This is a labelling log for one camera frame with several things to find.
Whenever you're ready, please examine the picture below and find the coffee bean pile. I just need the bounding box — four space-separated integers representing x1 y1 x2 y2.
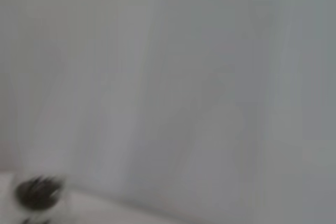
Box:
15 176 62 209

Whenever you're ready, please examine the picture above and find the double-walled glass cup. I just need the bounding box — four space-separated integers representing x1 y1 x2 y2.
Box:
13 174 68 224

